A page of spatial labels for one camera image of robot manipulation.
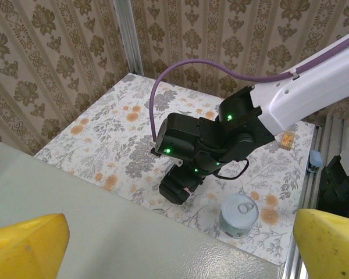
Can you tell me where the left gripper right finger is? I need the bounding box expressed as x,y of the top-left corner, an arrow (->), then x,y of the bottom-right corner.
292,208 -> 349,279

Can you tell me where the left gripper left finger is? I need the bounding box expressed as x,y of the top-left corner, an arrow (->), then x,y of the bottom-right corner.
0,213 -> 70,279

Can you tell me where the can with pale blue label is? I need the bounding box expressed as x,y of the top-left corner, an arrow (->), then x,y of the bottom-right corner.
218,194 -> 260,239

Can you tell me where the yellow orange sponge block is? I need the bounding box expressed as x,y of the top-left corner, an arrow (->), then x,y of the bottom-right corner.
280,131 -> 297,152

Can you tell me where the floral tablecloth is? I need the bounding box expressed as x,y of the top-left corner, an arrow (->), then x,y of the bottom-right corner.
34,72 -> 322,267

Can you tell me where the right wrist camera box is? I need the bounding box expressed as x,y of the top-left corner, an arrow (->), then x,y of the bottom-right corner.
151,141 -> 184,168

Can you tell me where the aluminium front rail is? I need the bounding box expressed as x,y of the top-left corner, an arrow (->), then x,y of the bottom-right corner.
284,116 -> 349,279

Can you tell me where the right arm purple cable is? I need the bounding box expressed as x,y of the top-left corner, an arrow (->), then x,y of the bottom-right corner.
149,28 -> 349,146

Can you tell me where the aluminium corner post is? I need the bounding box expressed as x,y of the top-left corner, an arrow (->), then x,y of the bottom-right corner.
115,0 -> 145,77

